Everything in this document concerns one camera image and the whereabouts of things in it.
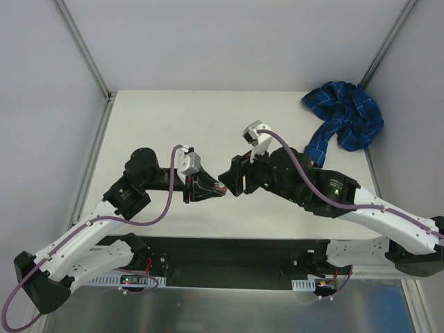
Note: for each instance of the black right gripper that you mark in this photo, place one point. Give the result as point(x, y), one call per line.
point(245, 181)

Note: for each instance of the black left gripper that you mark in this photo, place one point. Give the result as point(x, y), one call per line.
point(187, 189)

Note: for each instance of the red nail polish bottle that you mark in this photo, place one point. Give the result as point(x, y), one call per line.
point(220, 188)

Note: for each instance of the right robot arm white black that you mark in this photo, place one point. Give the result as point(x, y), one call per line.
point(408, 242)

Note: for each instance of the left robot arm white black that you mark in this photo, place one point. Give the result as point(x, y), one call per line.
point(52, 274)

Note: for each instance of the blue plaid shirt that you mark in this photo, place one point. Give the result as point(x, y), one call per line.
point(348, 112)

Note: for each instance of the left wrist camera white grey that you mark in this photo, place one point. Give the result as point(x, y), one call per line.
point(188, 163)

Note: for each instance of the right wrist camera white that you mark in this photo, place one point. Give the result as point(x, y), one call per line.
point(259, 142)

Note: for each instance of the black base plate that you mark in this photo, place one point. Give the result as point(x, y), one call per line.
point(263, 264)

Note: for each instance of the white cable duct right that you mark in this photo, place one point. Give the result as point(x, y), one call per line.
point(304, 285)

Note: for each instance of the white cable duct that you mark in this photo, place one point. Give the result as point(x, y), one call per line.
point(304, 285)
point(126, 280)

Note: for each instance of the white cable duct left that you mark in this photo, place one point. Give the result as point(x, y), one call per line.
point(126, 280)

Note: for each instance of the aluminium rail right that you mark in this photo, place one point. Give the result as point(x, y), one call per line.
point(379, 273)

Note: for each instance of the left aluminium frame post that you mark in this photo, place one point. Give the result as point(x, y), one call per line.
point(82, 48)

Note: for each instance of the aluminium frame post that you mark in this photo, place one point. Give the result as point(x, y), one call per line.
point(82, 48)
point(389, 40)

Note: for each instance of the right aluminium frame post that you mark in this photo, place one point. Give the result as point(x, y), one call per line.
point(389, 40)

